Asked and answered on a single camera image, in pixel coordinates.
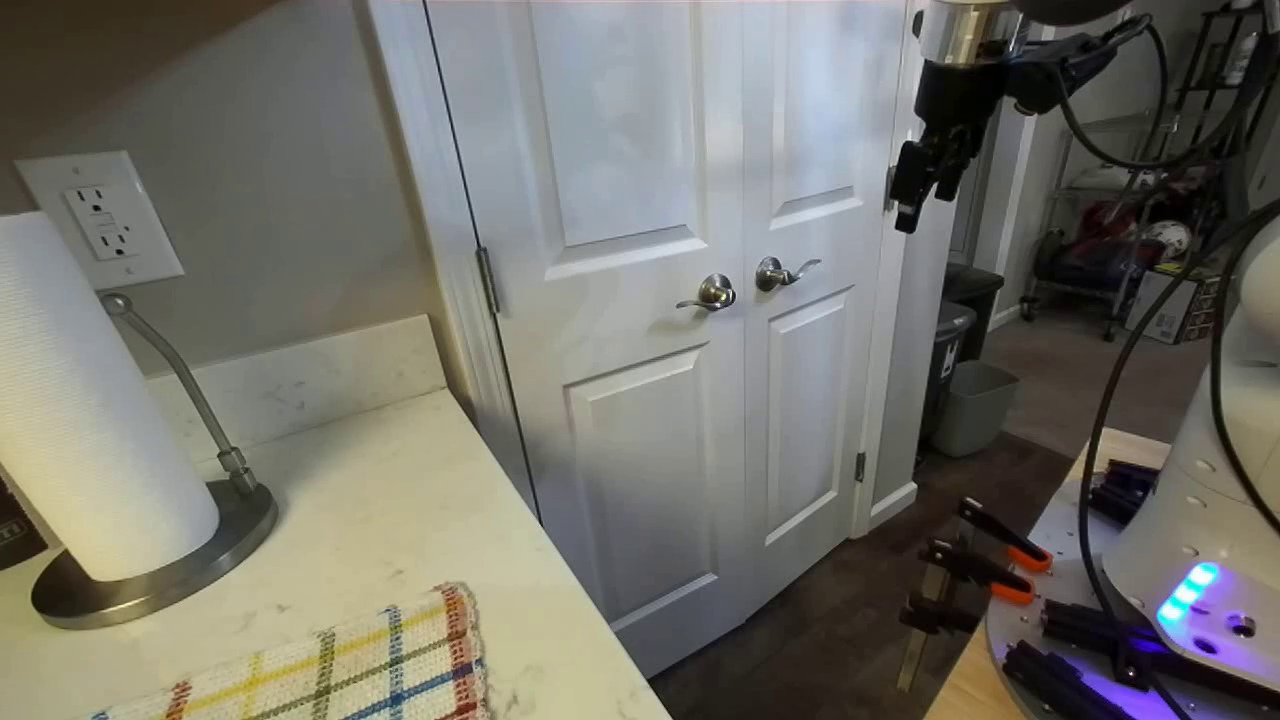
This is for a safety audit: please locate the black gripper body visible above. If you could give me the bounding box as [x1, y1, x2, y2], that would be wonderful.
[916, 35, 1117, 176]

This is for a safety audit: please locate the white door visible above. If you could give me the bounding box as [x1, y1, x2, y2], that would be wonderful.
[428, 0, 748, 671]
[739, 0, 913, 591]

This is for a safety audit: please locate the silver door lever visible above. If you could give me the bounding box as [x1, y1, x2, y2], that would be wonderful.
[758, 256, 819, 293]
[689, 273, 737, 312]

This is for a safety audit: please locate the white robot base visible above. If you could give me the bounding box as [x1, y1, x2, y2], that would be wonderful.
[1105, 218, 1280, 689]

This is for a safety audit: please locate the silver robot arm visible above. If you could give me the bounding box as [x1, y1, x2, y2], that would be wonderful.
[887, 0, 1140, 233]

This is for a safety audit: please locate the metal door hinge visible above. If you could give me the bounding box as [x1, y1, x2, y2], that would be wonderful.
[476, 242, 505, 315]

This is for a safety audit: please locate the metal storage rack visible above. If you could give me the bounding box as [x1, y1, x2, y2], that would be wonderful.
[1034, 13, 1278, 337]

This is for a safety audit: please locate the grey trash bin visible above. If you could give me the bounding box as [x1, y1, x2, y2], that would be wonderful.
[930, 360, 1021, 455]

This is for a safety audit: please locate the black orange clamp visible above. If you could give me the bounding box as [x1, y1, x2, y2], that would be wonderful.
[955, 496, 1051, 575]
[898, 538, 1036, 693]

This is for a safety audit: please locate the black orange clamp lower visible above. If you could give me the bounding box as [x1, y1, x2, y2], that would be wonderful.
[898, 538, 1036, 693]

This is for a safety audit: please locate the plaid dish cloth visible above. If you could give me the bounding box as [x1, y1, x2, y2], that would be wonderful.
[93, 585, 492, 720]

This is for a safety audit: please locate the metal paper towel holder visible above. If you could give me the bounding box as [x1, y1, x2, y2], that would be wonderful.
[30, 293, 280, 633]

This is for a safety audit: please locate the white paper towel roll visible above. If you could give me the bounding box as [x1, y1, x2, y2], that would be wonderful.
[0, 210, 204, 575]

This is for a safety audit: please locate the black cable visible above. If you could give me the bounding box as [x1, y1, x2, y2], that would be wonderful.
[1051, 13, 1280, 633]

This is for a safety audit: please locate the white door frame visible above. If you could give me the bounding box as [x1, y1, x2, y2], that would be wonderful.
[369, 0, 542, 507]

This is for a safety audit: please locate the white wall outlet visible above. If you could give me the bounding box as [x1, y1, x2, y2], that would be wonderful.
[17, 150, 186, 288]

